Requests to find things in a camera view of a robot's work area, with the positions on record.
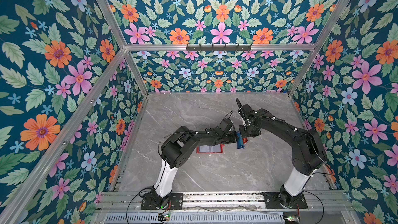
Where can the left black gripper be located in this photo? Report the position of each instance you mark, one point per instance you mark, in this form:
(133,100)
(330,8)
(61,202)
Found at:
(233,139)

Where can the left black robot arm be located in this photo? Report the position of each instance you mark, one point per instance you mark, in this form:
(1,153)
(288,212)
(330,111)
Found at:
(178,148)

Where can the blue card tray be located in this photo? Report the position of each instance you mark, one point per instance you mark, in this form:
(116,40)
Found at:
(239,142)

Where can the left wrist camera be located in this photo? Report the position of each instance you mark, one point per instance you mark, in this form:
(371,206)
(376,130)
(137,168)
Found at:
(226,125)

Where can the black hook rack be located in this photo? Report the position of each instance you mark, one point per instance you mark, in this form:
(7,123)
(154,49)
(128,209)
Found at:
(218,47)

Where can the white vented cable duct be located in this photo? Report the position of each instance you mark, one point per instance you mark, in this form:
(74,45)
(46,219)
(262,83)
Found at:
(195,218)

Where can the red leather card holder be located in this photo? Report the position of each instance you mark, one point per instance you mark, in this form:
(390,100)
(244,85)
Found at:
(205,149)

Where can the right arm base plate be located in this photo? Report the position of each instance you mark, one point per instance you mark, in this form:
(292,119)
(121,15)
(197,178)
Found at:
(282,200)

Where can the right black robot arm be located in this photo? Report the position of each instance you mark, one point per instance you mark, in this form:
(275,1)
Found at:
(307,151)

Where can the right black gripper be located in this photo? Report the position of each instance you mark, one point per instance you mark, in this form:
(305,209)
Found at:
(243,134)

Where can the aluminium mounting rail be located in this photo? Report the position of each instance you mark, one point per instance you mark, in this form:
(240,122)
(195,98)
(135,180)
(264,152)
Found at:
(264,201)

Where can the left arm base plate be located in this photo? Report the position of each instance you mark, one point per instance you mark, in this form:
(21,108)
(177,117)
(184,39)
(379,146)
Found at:
(154,202)

